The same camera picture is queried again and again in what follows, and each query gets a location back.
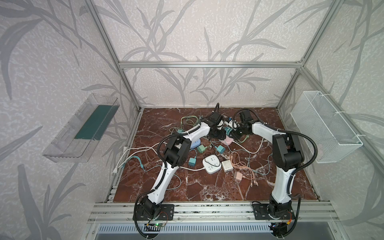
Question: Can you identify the teal charger plug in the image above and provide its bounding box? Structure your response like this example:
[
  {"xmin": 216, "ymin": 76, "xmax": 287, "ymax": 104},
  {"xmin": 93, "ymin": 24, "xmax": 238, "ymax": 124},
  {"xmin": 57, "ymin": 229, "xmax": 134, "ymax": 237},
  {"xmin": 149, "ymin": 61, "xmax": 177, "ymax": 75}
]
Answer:
[
  {"xmin": 188, "ymin": 158, "xmax": 197, "ymax": 167},
  {"xmin": 217, "ymin": 145, "xmax": 226, "ymax": 154}
]

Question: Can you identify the blue power strip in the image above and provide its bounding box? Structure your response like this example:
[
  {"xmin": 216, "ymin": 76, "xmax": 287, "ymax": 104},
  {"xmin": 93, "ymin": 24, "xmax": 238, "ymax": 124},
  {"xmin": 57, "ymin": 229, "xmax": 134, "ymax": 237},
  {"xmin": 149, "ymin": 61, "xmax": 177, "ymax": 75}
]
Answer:
[{"xmin": 190, "ymin": 139, "xmax": 201, "ymax": 149}]

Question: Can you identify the light green charger plug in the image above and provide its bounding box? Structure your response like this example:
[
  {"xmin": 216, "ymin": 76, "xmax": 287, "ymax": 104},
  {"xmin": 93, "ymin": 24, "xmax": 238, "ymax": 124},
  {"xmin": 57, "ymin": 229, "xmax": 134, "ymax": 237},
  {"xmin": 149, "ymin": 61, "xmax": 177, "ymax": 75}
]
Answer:
[{"xmin": 197, "ymin": 145, "xmax": 207, "ymax": 154}]

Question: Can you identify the white power strip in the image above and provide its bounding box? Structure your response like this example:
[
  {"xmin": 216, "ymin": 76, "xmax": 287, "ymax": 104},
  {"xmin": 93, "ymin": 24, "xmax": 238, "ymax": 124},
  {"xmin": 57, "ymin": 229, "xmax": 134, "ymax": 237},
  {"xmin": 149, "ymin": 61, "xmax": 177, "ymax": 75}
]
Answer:
[{"xmin": 203, "ymin": 155, "xmax": 222, "ymax": 175}]

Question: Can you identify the white charger plug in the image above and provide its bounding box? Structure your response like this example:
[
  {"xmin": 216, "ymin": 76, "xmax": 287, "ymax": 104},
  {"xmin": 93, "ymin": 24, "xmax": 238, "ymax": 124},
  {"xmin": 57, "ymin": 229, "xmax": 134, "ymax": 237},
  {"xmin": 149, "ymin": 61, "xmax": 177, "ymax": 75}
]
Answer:
[{"xmin": 221, "ymin": 160, "xmax": 234, "ymax": 173}]

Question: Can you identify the pink charger plug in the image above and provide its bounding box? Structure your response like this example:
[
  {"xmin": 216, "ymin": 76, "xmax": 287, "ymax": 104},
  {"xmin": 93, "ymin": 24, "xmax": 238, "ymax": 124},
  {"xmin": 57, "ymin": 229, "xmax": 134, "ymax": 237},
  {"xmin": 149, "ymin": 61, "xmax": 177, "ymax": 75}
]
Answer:
[{"xmin": 234, "ymin": 172, "xmax": 243, "ymax": 182}]

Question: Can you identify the pink power strip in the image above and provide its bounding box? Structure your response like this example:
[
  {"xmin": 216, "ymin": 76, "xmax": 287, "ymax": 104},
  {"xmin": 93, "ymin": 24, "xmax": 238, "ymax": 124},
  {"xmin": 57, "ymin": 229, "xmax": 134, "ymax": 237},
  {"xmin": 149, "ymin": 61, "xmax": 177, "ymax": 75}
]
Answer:
[{"xmin": 220, "ymin": 136, "xmax": 234, "ymax": 146}]

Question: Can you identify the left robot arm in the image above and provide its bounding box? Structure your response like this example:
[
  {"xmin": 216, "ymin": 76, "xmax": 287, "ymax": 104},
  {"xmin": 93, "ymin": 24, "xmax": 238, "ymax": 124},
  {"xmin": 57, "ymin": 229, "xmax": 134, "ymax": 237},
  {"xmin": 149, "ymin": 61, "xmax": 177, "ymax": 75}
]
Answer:
[{"xmin": 135, "ymin": 107, "xmax": 226, "ymax": 218}]

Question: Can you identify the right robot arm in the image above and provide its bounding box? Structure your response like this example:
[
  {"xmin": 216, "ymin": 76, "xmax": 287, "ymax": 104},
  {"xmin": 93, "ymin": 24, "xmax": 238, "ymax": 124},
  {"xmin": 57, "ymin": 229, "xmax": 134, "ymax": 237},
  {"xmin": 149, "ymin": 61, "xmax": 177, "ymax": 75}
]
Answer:
[{"xmin": 228, "ymin": 109, "xmax": 318, "ymax": 218}]

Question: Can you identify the light green usb cable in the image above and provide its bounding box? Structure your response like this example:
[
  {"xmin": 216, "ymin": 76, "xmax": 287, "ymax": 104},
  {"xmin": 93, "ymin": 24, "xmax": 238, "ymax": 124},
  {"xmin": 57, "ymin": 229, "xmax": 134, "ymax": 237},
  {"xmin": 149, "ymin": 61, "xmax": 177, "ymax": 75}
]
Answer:
[{"xmin": 179, "ymin": 115, "xmax": 200, "ymax": 130}]

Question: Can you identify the pink usb cable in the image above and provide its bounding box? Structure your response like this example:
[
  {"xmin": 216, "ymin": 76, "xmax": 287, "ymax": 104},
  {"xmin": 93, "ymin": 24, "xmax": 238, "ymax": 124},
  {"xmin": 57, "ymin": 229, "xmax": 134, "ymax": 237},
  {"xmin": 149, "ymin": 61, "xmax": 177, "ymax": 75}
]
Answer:
[{"xmin": 229, "ymin": 151, "xmax": 259, "ymax": 187}]

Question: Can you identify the white wire mesh basket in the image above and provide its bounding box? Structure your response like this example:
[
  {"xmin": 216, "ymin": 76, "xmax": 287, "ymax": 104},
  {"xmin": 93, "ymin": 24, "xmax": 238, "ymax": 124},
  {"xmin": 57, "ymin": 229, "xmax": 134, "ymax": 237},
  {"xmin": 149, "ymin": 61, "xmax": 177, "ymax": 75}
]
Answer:
[{"xmin": 291, "ymin": 91, "xmax": 363, "ymax": 164}]

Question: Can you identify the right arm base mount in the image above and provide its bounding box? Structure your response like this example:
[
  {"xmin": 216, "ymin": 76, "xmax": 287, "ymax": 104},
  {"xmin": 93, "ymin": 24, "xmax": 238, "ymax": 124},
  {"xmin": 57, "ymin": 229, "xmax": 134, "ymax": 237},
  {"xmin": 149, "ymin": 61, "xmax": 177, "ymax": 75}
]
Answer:
[{"xmin": 252, "ymin": 201, "xmax": 295, "ymax": 221}]

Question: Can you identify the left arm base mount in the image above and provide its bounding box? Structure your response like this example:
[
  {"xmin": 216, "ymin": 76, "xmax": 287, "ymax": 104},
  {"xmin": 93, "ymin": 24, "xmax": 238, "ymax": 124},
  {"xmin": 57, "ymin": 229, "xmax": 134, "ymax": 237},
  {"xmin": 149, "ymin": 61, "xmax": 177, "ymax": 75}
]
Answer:
[{"xmin": 133, "ymin": 204, "xmax": 175, "ymax": 221}]

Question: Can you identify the thick white power cord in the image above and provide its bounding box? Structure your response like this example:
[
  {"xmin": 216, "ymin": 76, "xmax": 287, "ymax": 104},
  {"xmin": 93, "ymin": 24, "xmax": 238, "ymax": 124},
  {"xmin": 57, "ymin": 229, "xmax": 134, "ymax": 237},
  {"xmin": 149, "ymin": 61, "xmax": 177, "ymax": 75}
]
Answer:
[{"xmin": 113, "ymin": 142, "xmax": 163, "ymax": 175}]

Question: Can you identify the clear plastic wall shelf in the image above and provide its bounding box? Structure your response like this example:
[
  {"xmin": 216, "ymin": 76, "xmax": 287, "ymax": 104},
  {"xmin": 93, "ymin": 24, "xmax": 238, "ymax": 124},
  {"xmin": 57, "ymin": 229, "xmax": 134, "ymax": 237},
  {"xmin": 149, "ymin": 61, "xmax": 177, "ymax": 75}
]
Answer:
[{"xmin": 43, "ymin": 94, "xmax": 120, "ymax": 163}]

